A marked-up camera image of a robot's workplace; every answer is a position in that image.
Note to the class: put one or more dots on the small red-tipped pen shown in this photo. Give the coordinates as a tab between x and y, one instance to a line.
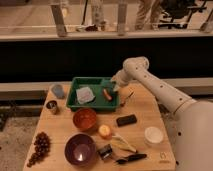
126	99

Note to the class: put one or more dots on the person legs in background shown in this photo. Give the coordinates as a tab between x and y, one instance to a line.
148	7

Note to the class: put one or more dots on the sausage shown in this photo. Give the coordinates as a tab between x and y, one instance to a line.
107	95

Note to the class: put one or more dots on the black rectangular case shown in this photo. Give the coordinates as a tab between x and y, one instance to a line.
126	120

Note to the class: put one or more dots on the small metal cup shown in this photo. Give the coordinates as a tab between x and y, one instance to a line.
52	106

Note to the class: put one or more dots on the green plastic tray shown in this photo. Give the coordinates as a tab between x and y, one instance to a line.
99	103

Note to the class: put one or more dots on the apple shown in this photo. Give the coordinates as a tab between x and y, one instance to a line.
105	131

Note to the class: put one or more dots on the light blue cloth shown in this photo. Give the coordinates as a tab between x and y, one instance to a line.
84	95

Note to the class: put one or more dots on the white round container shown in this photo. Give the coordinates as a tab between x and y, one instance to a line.
153	136

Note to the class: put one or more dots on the black handled tool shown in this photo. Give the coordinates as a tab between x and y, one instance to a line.
130	158

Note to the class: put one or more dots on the black binder clip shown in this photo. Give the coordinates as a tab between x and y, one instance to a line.
105	152

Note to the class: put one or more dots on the bunch of dark grapes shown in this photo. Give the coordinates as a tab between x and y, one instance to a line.
42	148

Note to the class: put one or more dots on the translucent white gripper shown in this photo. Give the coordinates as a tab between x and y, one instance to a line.
119	80

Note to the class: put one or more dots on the wooden table board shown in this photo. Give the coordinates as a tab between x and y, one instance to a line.
142	104

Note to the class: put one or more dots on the black office chair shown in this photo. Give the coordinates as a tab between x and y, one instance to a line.
177	13

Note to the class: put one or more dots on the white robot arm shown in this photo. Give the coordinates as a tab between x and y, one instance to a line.
194	142

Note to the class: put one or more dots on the purple bowl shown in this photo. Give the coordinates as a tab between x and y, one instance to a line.
80	150

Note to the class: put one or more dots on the green sponge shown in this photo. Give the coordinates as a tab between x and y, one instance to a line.
106	83

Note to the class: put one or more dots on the orange bowl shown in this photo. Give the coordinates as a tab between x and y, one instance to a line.
85	119

